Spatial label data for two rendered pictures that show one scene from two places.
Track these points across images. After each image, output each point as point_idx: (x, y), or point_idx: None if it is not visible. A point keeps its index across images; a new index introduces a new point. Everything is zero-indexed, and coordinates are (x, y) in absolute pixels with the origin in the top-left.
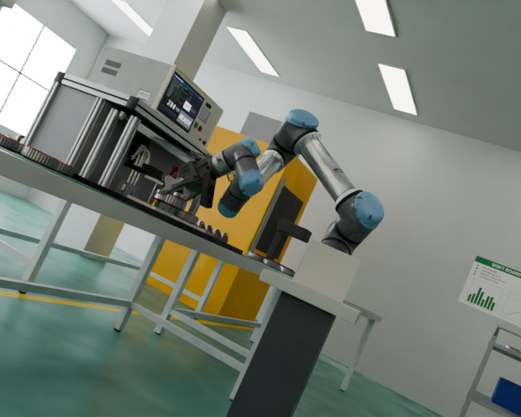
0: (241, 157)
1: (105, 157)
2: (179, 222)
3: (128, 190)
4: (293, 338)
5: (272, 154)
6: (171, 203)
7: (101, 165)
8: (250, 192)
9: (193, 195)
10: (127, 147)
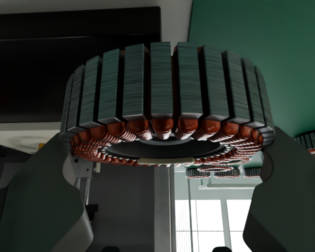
0: None
1: (122, 201)
2: (38, 30)
3: (86, 164)
4: None
5: None
6: (259, 74)
7: (123, 187)
8: None
9: (25, 217)
10: (155, 239)
